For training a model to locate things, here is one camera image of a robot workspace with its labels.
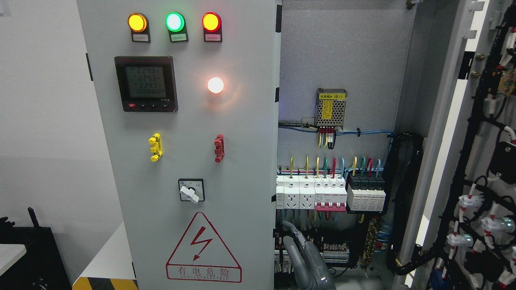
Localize green indicator lamp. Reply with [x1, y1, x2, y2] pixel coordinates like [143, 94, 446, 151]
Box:
[165, 12, 188, 43]

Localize black digital power meter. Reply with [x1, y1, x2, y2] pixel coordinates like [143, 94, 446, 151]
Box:
[114, 56, 178, 112]

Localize metal mesh power supply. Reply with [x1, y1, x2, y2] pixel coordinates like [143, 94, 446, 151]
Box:
[315, 88, 347, 127]

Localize white breaker and socket row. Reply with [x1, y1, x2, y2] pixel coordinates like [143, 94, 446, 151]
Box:
[276, 176, 347, 212]

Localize black box at left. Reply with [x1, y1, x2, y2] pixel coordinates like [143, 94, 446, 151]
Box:
[0, 207, 72, 290]

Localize red indicator lamp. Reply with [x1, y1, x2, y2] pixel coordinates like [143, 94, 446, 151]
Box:
[202, 12, 222, 42]

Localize grey cabinet door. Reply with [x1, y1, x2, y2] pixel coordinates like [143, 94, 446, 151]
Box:
[392, 0, 515, 290]
[77, 0, 281, 290]

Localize black white surge protector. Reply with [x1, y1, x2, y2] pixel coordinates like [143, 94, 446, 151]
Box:
[347, 174, 386, 212]

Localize red high voltage warning sticker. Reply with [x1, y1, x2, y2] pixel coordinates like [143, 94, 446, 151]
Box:
[166, 212, 242, 283]

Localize grey robotic left hand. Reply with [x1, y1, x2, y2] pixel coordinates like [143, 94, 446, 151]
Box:
[282, 220, 336, 290]

